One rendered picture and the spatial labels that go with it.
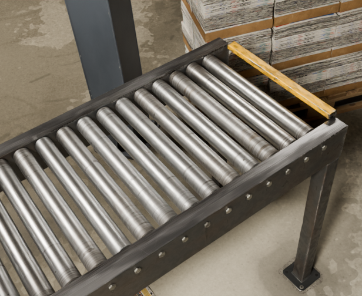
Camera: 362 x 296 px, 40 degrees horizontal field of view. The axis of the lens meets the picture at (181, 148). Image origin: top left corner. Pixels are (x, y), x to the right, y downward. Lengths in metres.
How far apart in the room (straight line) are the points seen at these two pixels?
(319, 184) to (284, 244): 0.61
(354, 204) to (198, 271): 0.74
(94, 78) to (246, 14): 0.69
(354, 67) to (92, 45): 1.20
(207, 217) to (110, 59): 1.06
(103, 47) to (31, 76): 1.07
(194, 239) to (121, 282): 0.20
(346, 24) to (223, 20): 0.56
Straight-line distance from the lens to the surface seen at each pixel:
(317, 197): 1.57
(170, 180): 1.23
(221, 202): 1.18
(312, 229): 1.70
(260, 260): 2.03
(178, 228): 1.14
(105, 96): 1.49
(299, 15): 2.11
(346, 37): 2.32
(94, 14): 1.95
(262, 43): 2.11
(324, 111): 1.39
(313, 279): 2.01
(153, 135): 1.35
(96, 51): 2.06
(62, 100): 2.80
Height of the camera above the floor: 1.75
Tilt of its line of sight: 47 degrees down
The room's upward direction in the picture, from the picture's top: 6 degrees counter-clockwise
